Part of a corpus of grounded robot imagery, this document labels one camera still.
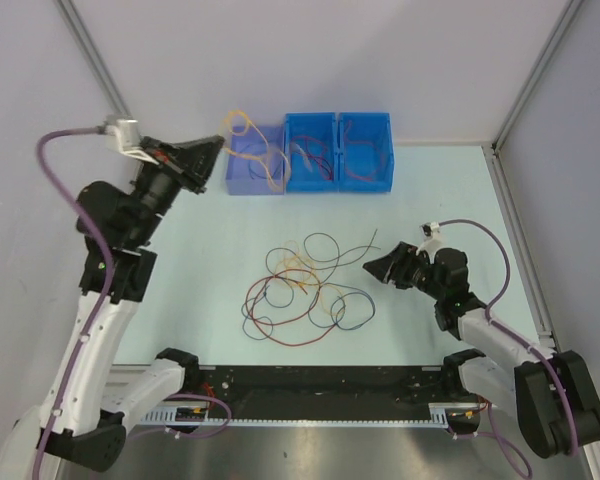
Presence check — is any white slotted cable duct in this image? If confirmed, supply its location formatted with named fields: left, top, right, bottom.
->
left=139, top=403, right=454, bottom=429

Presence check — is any light blue wire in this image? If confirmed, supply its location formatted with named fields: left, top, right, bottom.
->
left=232, top=142, right=285, bottom=180

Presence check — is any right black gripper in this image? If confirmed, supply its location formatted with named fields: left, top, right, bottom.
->
left=362, top=241, right=445, bottom=300

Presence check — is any blue bin middle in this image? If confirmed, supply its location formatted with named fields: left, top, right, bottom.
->
left=284, top=112, right=340, bottom=193

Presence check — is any blue bin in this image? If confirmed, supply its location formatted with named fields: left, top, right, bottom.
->
left=284, top=112, right=340, bottom=193
left=338, top=112, right=395, bottom=194

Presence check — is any left aluminium frame post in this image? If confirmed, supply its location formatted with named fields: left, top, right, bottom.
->
left=54, top=0, right=131, bottom=116

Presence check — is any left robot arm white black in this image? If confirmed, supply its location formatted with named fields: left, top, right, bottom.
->
left=28, top=130, right=224, bottom=479

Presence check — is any dark blue wire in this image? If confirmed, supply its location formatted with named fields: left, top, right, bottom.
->
left=242, top=232, right=377, bottom=341

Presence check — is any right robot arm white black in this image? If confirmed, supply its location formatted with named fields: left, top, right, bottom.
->
left=363, top=242, right=600, bottom=458

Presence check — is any aluminium frame post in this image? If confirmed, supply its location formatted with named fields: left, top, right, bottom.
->
left=54, top=0, right=131, bottom=116
left=491, top=0, right=587, bottom=154

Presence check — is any dark red long wire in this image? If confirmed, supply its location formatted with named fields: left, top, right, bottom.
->
left=245, top=268, right=349, bottom=348

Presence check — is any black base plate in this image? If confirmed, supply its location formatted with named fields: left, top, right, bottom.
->
left=180, top=366, right=477, bottom=421

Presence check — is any yellow wire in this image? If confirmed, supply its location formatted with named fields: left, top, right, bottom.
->
left=222, top=109, right=311, bottom=194

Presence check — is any right aluminium frame post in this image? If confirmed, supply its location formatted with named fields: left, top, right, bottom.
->
left=491, top=0, right=587, bottom=154

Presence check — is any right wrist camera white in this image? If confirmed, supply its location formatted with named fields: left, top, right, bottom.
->
left=416, top=222, right=443, bottom=256

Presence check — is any lavender plastic bin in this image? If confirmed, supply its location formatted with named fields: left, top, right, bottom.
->
left=225, top=125, right=285, bottom=196

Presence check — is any bright red wire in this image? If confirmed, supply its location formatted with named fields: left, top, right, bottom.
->
left=340, top=119, right=387, bottom=181

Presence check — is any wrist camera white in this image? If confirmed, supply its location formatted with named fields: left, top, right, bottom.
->
left=103, top=115, right=148, bottom=161
left=416, top=222, right=443, bottom=256

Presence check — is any right aluminium table rail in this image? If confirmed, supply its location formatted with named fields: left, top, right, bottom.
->
left=482, top=145, right=560, bottom=350

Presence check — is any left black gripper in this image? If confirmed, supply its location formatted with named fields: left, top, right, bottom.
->
left=129, top=135, right=227, bottom=244

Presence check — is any blue bin right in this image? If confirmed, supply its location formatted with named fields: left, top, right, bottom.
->
left=338, top=112, right=395, bottom=194

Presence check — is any orange wire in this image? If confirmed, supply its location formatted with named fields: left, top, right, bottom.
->
left=264, top=242, right=321, bottom=301

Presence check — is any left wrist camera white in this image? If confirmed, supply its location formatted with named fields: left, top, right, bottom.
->
left=103, top=115, right=148, bottom=161

